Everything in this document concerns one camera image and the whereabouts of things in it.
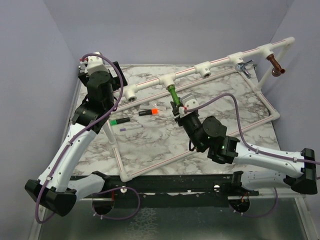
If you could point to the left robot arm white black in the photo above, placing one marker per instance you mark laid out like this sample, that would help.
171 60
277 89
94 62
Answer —
54 189

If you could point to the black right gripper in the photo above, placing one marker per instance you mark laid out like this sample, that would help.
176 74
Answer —
176 116

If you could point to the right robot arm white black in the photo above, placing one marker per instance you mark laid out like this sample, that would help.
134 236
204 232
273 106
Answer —
290 169

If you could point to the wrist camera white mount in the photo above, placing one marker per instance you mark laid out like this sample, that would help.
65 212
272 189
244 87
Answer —
93 64
190 103

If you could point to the green water faucet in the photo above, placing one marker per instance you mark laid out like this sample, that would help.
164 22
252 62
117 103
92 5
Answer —
172 90

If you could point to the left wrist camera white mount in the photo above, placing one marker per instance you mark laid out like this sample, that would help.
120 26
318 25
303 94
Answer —
93 64

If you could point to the brown copper faucet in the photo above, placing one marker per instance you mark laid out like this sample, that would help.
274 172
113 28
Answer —
277 70

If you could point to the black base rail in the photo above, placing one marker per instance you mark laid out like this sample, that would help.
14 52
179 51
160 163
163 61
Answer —
173 191

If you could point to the white pvc pipe frame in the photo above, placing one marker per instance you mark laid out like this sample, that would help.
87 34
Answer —
211 70

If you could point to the green capped black marker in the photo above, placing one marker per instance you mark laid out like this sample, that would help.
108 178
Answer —
118 121

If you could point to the clear plastic bag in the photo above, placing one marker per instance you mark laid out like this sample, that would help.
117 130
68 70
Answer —
151 105

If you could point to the grey metal faucet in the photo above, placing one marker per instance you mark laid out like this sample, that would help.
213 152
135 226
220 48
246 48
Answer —
242 68

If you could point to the purple capped white pen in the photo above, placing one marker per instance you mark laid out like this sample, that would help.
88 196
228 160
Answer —
130 128

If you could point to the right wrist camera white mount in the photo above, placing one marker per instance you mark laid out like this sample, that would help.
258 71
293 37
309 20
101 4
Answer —
190 103

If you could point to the orange capped black marker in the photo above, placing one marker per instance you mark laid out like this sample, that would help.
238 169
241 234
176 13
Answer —
148 112

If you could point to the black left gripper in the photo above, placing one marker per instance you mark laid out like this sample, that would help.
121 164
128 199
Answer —
120 74

